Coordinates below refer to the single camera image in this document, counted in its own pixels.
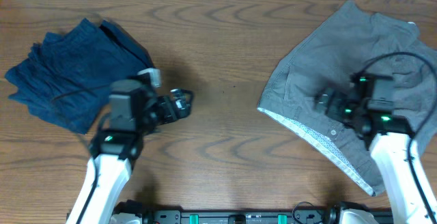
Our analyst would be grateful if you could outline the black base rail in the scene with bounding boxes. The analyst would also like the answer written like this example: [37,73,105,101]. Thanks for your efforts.
[112,199,393,224]

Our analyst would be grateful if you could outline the folded dark blue garment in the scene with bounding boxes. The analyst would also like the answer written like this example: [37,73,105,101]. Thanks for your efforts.
[5,18,154,134]

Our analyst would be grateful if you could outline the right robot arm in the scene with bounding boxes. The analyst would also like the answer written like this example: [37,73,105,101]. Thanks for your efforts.
[315,87,436,223]

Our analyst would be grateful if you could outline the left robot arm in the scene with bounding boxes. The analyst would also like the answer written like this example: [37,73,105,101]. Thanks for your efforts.
[66,78,194,223]

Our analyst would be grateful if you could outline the small black looped cable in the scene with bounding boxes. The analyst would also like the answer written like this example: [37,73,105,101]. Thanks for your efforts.
[292,201,324,224]

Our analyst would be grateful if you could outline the grey shorts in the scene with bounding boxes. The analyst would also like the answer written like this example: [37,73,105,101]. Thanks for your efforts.
[257,1,436,196]

